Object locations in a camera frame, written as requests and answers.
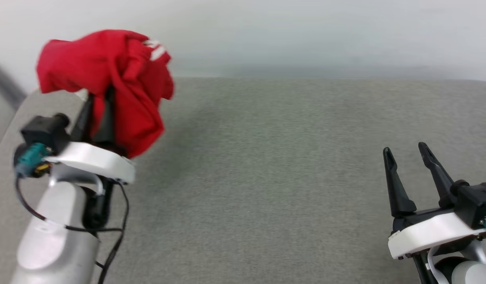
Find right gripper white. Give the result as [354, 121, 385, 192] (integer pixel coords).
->
[382, 142, 486, 261]

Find grey metal bar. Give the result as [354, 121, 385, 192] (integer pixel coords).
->
[0, 58, 27, 108]

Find thin black cable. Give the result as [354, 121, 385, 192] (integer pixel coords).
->
[15, 176, 125, 233]
[95, 181, 130, 284]

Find left teal cable connector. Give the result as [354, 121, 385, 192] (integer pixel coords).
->
[15, 143, 51, 178]

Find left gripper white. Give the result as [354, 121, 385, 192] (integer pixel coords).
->
[44, 87, 136, 185]

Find grey fabric sofa cushion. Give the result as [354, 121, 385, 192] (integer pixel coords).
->
[0, 77, 486, 284]

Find red track pants white stripes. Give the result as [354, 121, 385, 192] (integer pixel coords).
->
[36, 29, 175, 159]

